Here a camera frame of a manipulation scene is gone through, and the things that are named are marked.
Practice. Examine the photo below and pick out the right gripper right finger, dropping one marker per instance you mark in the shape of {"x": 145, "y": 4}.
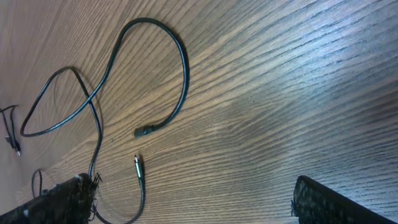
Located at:
{"x": 315, "y": 203}

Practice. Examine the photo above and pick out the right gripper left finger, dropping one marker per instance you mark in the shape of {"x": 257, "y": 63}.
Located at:
{"x": 69, "y": 202}

